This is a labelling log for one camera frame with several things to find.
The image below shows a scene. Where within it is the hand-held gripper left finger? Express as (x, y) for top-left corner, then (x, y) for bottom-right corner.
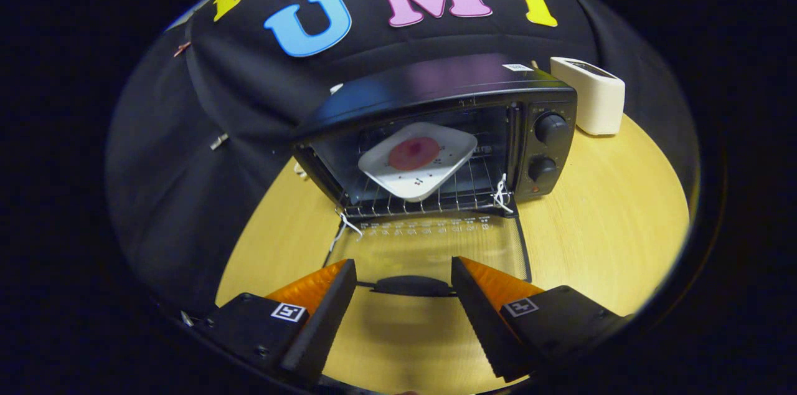
(198, 259), (358, 386)

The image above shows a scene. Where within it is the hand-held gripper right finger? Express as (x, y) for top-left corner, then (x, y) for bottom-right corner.
(451, 256), (628, 382)

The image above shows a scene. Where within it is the toaster oven glass door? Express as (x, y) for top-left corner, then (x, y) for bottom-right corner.
(324, 211), (533, 297)

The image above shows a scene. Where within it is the white square plate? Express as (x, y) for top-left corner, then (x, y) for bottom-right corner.
(358, 121), (478, 202)

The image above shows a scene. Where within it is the pink ham slice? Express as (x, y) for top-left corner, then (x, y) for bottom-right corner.
(389, 136), (441, 171)

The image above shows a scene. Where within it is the black toaster oven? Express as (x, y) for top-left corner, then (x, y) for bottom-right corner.
(291, 54), (578, 297)

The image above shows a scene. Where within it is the metal oven rack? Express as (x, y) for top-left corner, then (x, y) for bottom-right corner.
(339, 155), (514, 219)

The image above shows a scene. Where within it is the cream white toaster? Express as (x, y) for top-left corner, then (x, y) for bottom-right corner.
(550, 57), (626, 136)

